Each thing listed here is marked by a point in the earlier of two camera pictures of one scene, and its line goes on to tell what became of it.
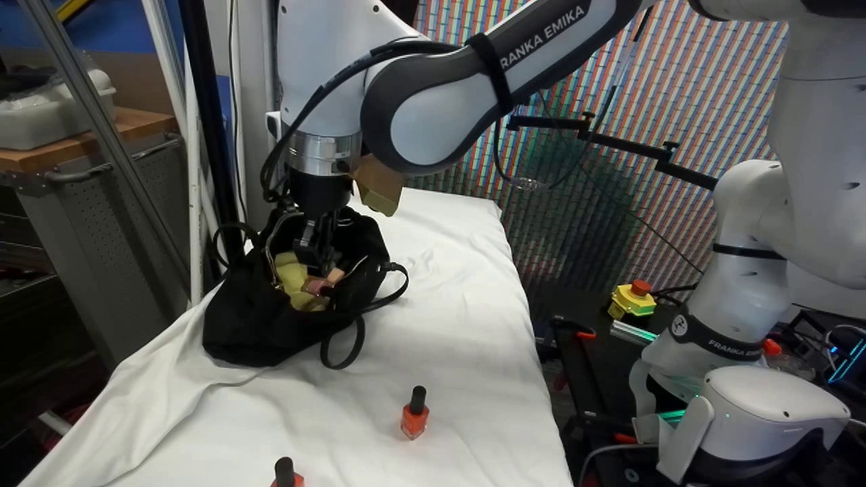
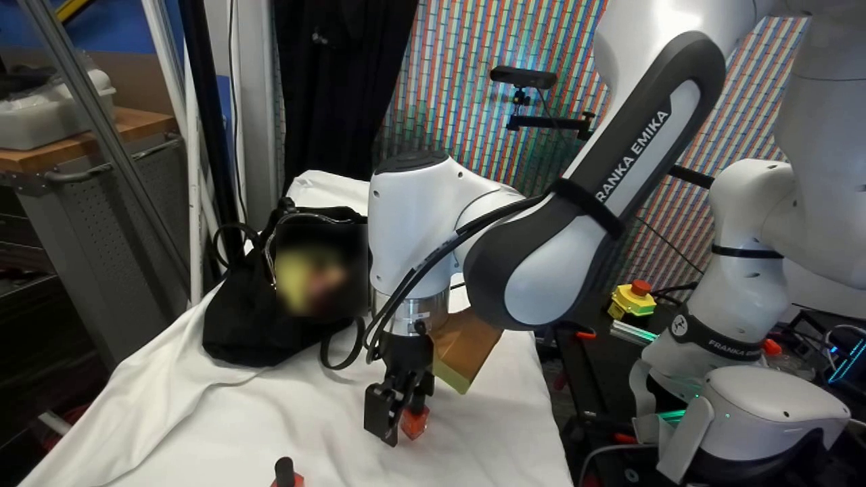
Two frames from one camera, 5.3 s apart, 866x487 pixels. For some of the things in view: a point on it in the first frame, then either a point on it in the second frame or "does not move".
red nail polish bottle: (285, 473) does not move
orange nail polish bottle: (415, 418) does not move
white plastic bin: (53, 112) does not move
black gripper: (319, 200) -> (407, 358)
